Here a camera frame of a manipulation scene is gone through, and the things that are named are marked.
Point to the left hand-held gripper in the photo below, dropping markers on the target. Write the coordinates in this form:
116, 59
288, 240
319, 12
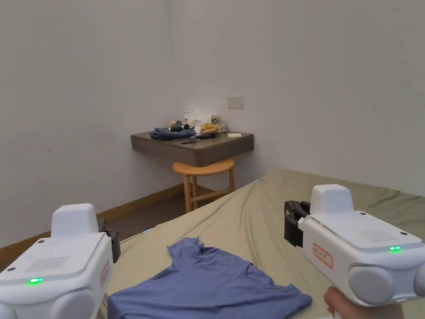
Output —
63, 265

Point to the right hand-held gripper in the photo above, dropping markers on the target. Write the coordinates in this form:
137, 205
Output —
358, 246

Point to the person's right hand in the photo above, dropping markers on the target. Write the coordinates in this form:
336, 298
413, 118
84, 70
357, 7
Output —
343, 304

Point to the bed with beige sheet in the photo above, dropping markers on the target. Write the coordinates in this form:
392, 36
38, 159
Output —
259, 219

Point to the blue shirt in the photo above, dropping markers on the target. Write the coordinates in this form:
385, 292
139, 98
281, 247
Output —
206, 282

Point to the wall-mounted dark wooden desk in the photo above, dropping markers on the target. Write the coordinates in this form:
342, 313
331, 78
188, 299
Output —
199, 143

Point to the beige wall switch plate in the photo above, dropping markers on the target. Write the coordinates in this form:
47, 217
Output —
235, 102

